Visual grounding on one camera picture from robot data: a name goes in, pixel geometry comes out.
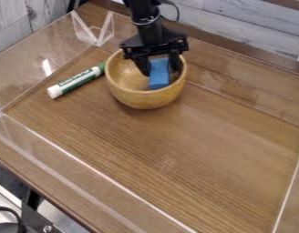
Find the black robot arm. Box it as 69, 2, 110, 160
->
118, 0, 188, 76

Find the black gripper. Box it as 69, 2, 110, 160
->
118, 16, 188, 76

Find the brown wooden bowl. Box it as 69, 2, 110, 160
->
104, 49, 187, 109

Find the green and white marker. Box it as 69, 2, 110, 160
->
48, 62, 105, 99

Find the blue rectangular block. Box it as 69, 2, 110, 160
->
149, 57, 169, 90

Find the clear acrylic front barrier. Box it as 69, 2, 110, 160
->
0, 112, 197, 233

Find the clear acrylic corner bracket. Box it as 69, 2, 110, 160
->
70, 11, 114, 47

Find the black metal base plate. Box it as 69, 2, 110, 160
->
21, 203, 64, 233

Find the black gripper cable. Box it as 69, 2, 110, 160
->
157, 0, 181, 23

